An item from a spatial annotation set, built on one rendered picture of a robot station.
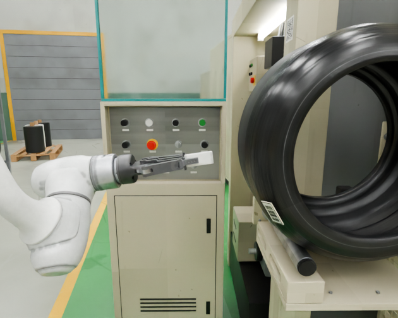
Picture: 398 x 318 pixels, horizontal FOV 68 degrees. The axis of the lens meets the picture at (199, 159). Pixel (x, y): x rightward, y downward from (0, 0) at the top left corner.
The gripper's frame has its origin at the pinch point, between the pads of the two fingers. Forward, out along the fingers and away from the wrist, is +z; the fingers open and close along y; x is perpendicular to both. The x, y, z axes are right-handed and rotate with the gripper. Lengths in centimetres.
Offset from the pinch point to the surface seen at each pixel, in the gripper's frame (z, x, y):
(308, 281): 21.7, 30.8, -10.7
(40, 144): -330, 35, 533
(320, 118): 41.5, -2.2, 26.0
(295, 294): 18.4, 33.7, -10.9
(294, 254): 20.0, 25.6, -7.0
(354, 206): 46, 25, 15
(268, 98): 16.8, -12.7, -7.6
